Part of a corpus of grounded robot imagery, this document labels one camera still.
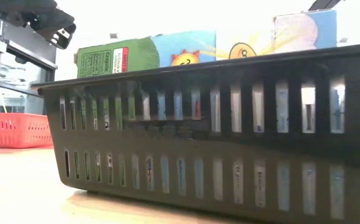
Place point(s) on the red plastic basket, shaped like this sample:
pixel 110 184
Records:
pixel 12 130

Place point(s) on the green yellow crayon box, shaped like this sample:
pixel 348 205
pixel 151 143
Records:
pixel 136 56

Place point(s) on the black slotted plastic basket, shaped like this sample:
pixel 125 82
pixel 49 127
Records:
pixel 198 146

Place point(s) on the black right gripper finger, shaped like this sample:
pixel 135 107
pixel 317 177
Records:
pixel 323 4

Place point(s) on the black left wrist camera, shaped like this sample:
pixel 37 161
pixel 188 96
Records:
pixel 52 25

